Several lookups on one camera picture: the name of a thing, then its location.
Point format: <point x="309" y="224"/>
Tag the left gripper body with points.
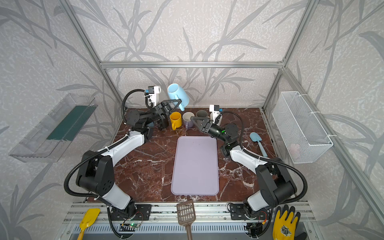
<point x="163" y="109"/>

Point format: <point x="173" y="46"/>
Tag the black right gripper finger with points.
<point x="201" y="120"/>
<point x="203" y="128"/>

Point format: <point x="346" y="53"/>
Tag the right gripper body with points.
<point x="205" y="126"/>

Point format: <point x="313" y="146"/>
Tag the grey mug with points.
<point x="201" y="114"/>

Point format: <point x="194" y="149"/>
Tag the purple mug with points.
<point x="187" y="120"/>

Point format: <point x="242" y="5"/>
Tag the yellow mug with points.
<point x="176" y="120"/>

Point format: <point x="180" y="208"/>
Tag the light blue mug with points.
<point x="176" y="92"/>

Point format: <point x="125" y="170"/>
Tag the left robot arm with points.
<point x="94" y="176"/>

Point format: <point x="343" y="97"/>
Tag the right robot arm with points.
<point x="279" y="183"/>

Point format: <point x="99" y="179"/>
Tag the light blue spatula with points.
<point x="257" y="139"/>

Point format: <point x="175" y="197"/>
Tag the lavender tray mat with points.
<point x="196" y="169"/>

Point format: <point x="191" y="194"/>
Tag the brown slotted spatula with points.
<point x="186" y="216"/>

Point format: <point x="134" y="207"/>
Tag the clear plastic shelf bin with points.
<point x="48" y="141"/>

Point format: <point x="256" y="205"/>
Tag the yellow work glove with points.
<point x="285" y="223"/>

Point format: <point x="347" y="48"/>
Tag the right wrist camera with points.
<point x="215" y="115"/>

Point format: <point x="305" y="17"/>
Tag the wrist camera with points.
<point x="215" y="115"/>
<point x="152" y="95"/>

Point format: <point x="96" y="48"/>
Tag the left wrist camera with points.
<point x="152" y="95"/>

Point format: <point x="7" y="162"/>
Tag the white wire basket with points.
<point x="303" y="135"/>

